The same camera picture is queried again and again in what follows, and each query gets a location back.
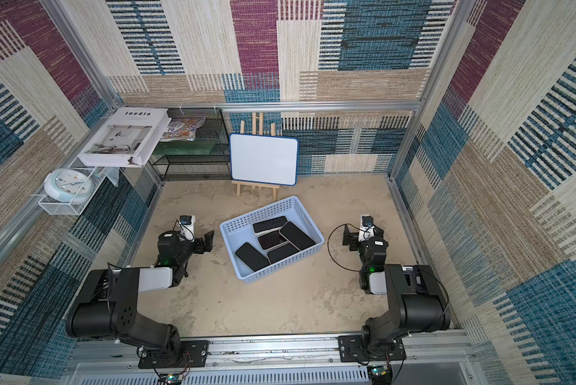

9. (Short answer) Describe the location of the white round clock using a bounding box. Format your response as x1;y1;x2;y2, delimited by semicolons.
44;168;95;205

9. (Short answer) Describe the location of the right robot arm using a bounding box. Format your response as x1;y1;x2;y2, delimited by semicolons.
338;224;451;366

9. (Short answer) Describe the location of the wooden easel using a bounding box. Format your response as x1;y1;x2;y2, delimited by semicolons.
231;112;279;201

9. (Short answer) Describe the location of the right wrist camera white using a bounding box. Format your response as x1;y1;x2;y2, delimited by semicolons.
359;215;376;242

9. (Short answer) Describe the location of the black wire rack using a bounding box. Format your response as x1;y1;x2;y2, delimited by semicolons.
148;108;230;181

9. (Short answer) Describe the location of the white book box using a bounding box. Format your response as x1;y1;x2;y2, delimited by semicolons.
78;107;171;168

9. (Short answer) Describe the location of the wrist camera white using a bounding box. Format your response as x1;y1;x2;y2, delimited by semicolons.
359;215;376;242
178;215;195;242

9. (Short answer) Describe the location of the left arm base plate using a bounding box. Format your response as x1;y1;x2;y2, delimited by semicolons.
138;340;209;370

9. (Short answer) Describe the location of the colourful snack packet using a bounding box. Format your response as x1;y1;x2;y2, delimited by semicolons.
160;118;206;142

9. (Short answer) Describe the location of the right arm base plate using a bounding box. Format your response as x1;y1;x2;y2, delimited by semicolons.
337;335;407;365

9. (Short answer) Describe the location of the black phone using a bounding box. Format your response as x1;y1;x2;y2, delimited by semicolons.
279;221;316;251
253;216;288;234
267;242;299;264
235;242;270;272

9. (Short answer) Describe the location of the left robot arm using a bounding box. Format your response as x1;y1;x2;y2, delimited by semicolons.
66;230;214;370

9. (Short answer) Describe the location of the aluminium front rail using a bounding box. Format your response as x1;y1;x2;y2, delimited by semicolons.
60;330;487;384

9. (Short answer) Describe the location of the black phone top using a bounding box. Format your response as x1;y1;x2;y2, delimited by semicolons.
253;216;288;234

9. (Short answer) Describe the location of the clear acrylic shelf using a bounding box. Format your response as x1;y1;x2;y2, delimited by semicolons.
38;166;119;216

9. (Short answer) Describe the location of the dark reddish phone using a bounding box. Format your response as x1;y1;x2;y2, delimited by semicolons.
258;229;287;251

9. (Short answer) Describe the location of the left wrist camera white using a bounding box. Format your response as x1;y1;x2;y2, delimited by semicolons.
178;215;195;242

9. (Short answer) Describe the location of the blue plastic storage basket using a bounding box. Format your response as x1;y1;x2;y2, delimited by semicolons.
220;196;324;283

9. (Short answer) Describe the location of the white whiteboard blue frame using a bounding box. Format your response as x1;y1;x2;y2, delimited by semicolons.
229;133;299;186

